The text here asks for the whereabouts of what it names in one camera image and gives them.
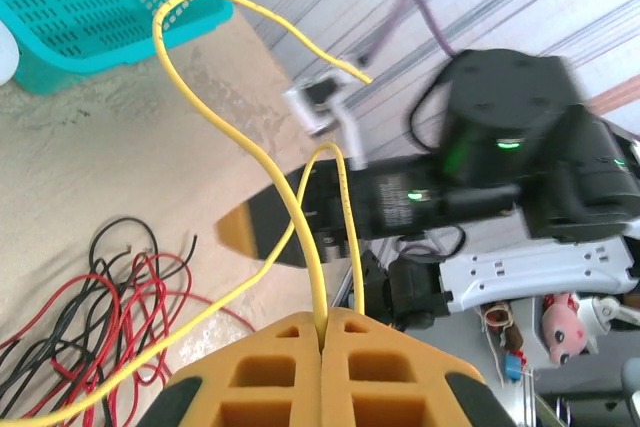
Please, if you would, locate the white plastic basket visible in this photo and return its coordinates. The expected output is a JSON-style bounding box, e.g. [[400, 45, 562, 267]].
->
[[0, 21, 22, 89]]

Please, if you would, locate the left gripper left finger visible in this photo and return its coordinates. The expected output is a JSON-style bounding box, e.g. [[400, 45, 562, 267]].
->
[[135, 310, 324, 427]]

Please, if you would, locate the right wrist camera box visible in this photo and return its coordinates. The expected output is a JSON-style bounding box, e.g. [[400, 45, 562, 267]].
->
[[281, 70, 372, 172]]

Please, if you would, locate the teal plastic basket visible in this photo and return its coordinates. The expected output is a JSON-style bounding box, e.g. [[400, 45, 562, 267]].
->
[[0, 0, 235, 96]]

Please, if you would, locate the yellow cable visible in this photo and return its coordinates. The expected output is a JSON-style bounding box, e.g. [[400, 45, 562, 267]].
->
[[0, 0, 374, 423], [297, 141, 366, 341]]

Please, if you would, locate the pink plush toy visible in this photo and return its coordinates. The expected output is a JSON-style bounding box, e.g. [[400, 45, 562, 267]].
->
[[541, 291, 602, 369]]

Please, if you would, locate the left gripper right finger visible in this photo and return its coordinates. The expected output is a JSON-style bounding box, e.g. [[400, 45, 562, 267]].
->
[[321, 306, 516, 427]]

